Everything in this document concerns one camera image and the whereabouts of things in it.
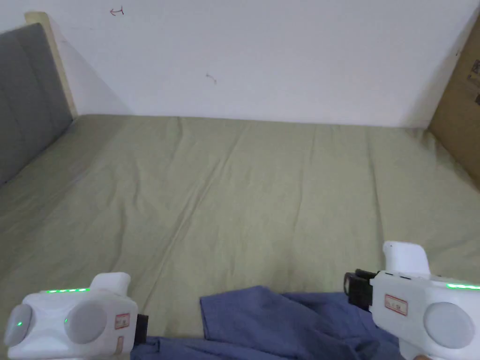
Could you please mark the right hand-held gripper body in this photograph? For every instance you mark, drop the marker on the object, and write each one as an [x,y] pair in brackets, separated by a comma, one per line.
[420,303]

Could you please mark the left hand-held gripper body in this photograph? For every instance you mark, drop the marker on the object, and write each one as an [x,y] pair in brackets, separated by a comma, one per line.
[52,322]

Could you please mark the person's right hand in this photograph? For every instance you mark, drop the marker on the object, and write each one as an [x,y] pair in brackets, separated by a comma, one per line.
[424,357]

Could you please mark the blue shirt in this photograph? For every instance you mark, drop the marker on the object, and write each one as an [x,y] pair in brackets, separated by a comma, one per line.
[285,326]

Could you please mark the brown cardboard carton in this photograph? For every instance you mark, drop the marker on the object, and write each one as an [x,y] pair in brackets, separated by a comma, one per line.
[459,101]

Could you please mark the bed with pale green sheet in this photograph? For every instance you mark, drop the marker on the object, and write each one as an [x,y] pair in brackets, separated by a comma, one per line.
[225,195]

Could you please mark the grey padded headboard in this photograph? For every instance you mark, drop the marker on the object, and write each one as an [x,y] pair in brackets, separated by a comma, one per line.
[28,97]

